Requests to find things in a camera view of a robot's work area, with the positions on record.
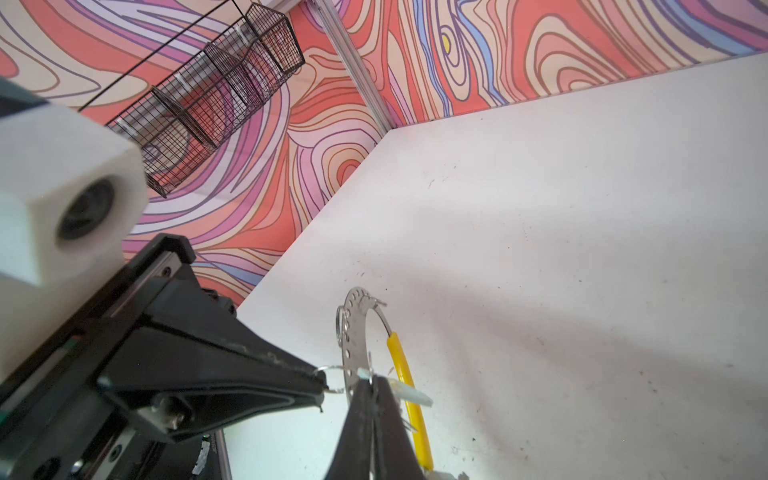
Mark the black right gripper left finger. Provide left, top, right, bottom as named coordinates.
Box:
left=325, top=381, right=374, bottom=480

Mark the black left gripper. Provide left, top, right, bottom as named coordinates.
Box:
left=1, top=234, right=327, bottom=479

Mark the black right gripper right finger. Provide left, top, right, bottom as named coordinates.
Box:
left=374, top=376, right=425, bottom=480

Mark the key with small mint tag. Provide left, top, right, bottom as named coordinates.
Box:
left=356, top=368, right=434, bottom=407

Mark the metal keyring organizer yellow grip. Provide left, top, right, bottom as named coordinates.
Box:
left=317, top=287, right=436, bottom=479

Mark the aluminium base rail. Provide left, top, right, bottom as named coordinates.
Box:
left=190, top=430, right=233, bottom=480

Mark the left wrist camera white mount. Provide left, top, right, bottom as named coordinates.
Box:
left=1, top=102, right=148, bottom=380

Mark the black wire basket left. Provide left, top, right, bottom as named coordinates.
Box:
left=107, top=3, right=305, bottom=197

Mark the aluminium frame post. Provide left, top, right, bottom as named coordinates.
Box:
left=310, top=0, right=395, bottom=135

